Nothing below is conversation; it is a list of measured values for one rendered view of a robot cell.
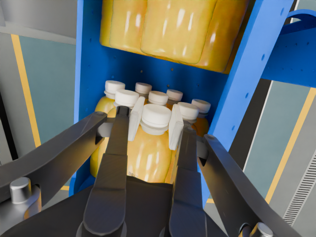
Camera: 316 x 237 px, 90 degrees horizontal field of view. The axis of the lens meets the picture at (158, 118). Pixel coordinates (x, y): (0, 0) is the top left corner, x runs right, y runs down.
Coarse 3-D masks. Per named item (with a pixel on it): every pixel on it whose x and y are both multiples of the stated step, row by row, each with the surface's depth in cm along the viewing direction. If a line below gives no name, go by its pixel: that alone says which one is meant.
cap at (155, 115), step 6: (144, 108) 20; (150, 108) 21; (156, 108) 21; (162, 108) 22; (144, 114) 20; (150, 114) 19; (156, 114) 19; (162, 114) 19; (168, 114) 20; (144, 120) 20; (150, 120) 20; (156, 120) 20; (162, 120) 20; (168, 120) 20; (156, 126) 20; (162, 126) 20
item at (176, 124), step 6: (174, 108) 19; (174, 114) 17; (180, 114) 17; (174, 120) 16; (180, 120) 15; (174, 126) 15; (180, 126) 15; (174, 132) 15; (180, 132) 15; (174, 138) 15; (174, 144) 15
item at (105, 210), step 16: (128, 112) 14; (112, 128) 11; (128, 128) 12; (112, 144) 10; (112, 160) 7; (96, 176) 6; (112, 176) 6; (96, 192) 5; (112, 192) 5; (96, 208) 5; (112, 208) 5; (96, 224) 4; (112, 224) 4
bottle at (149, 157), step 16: (144, 128) 21; (160, 128) 20; (128, 144) 21; (144, 144) 20; (160, 144) 20; (128, 160) 21; (144, 160) 20; (160, 160) 21; (144, 176) 21; (160, 176) 22
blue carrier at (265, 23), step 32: (96, 0) 26; (256, 0) 14; (288, 0) 15; (96, 32) 28; (256, 32) 14; (96, 64) 31; (128, 64) 38; (160, 64) 40; (256, 64) 17; (96, 96) 34; (192, 96) 40; (224, 96) 17; (224, 128) 18
